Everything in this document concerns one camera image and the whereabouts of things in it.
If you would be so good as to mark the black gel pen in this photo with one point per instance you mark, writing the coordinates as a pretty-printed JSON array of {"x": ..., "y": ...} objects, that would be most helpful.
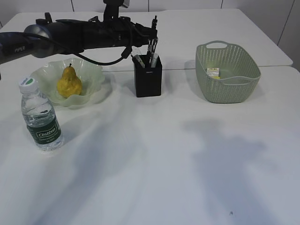
[
  {"x": 135, "y": 61},
  {"x": 149, "y": 51},
  {"x": 155, "y": 37}
]

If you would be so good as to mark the yellow plastic packaging waste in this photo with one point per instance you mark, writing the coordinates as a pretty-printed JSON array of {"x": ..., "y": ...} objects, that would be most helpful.
[{"x": 213, "y": 72}]

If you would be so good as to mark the frosted green wavy glass plate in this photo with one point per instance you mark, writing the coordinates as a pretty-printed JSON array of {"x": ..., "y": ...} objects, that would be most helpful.
[{"x": 90, "y": 75}]

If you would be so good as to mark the yellow pear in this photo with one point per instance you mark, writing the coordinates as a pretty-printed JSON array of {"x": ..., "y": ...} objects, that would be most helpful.
[{"x": 69, "y": 84}]

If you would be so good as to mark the teal utility knife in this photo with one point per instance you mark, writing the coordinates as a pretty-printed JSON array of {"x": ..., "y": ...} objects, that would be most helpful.
[{"x": 154, "y": 60}]

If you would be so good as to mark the green woven plastic basket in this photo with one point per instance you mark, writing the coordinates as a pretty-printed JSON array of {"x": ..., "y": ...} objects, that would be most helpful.
[{"x": 239, "y": 73}]

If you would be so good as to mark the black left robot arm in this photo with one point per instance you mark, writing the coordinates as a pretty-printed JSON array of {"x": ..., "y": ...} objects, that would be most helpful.
[{"x": 67, "y": 36}]

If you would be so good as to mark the yellow utility knife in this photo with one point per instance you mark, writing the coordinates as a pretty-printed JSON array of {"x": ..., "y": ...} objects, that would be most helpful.
[{"x": 139, "y": 60}]

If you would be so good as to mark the black square pen holder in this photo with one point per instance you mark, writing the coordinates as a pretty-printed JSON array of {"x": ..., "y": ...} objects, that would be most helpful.
[{"x": 148, "y": 81}]

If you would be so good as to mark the clear water bottle green label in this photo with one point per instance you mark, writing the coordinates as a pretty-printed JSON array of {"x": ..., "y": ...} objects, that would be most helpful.
[{"x": 39, "y": 115}]

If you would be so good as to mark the black gel pen front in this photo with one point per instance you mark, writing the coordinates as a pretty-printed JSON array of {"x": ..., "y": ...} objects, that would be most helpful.
[{"x": 155, "y": 37}]

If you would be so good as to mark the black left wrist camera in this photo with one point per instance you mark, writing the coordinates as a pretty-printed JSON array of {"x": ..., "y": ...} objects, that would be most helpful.
[{"x": 112, "y": 8}]

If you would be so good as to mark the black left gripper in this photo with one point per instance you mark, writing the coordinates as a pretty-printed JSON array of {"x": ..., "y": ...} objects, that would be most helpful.
[{"x": 121, "y": 32}]

